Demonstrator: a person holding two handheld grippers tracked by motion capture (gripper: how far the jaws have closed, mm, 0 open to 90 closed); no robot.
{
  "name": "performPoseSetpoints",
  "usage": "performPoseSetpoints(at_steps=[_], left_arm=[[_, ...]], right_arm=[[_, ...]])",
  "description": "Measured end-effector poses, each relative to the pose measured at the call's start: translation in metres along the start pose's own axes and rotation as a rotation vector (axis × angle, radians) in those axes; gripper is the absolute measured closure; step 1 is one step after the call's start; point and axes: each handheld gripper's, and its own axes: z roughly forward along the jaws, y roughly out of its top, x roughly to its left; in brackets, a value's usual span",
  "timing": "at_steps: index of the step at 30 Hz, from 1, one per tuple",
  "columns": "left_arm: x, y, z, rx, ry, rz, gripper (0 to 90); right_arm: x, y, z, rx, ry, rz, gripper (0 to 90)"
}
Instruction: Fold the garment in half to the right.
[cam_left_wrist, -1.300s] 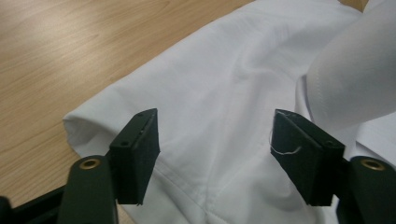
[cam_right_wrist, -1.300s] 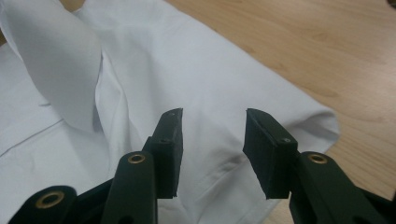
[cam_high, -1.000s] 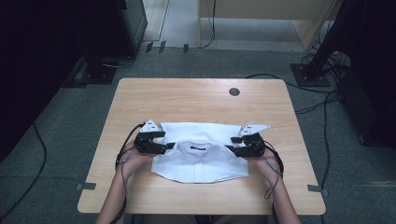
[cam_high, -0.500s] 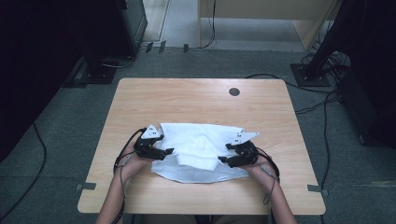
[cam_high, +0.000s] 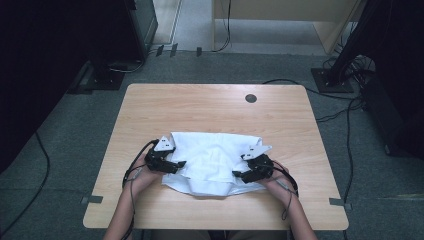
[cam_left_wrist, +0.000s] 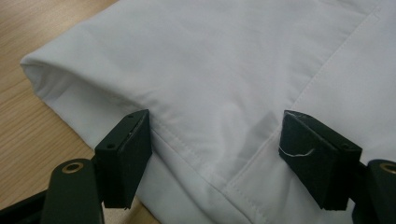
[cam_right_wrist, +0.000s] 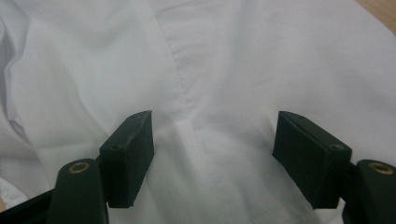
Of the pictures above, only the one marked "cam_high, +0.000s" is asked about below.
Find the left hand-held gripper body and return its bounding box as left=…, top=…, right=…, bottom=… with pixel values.
left=143, top=135, right=180, bottom=174

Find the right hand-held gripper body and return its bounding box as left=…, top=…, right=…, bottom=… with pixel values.
left=240, top=144, right=275, bottom=182

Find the white short-sleeved shirt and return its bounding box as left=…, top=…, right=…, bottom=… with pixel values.
left=161, top=131, right=273, bottom=198

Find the person's right hand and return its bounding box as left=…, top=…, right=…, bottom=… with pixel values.
left=257, top=159, right=295, bottom=202

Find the person's left hand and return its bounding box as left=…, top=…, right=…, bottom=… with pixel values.
left=124, top=159, right=165, bottom=198

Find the person's left leg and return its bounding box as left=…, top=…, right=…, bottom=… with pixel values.
left=149, top=229, right=212, bottom=240

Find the grey tape piece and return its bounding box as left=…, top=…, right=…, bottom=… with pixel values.
left=80, top=195, right=104, bottom=205
left=328, top=197, right=353, bottom=211

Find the black square stand base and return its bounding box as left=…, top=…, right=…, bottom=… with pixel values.
left=66, top=59, right=126, bottom=95
left=310, top=67, right=355, bottom=94

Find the dark grey cabinet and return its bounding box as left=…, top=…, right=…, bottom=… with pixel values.
left=125, top=0, right=159, bottom=62

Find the light wooden desk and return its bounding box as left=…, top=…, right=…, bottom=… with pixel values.
left=212, top=0, right=364, bottom=56

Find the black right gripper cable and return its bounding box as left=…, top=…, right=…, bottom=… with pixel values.
left=270, top=159, right=300, bottom=198

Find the thin grey right gripper cable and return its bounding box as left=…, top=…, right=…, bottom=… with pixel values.
left=274, top=178, right=295, bottom=222

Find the thin grey gripper cable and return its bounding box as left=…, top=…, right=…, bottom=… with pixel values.
left=127, top=167, right=145, bottom=236
left=274, top=178, right=295, bottom=222

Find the thin grey left gripper cable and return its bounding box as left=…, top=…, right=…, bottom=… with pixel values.
left=127, top=167, right=145, bottom=236

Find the short black floor cable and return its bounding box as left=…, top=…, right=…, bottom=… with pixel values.
left=315, top=105, right=364, bottom=123

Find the long black floor cable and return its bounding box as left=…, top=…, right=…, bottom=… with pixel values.
left=262, top=78, right=364, bottom=101

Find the white cable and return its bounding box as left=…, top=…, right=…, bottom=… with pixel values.
left=108, top=49, right=158, bottom=74

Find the curved black floor cable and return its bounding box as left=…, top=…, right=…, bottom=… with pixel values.
left=0, top=131, right=51, bottom=238

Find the bundle of black cables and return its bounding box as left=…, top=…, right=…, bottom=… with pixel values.
left=322, top=54, right=379, bottom=88

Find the hanging black cable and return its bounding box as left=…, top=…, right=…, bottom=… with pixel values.
left=212, top=0, right=233, bottom=53

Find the black stand post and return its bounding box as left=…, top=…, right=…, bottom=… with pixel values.
left=328, top=0, right=379, bottom=84

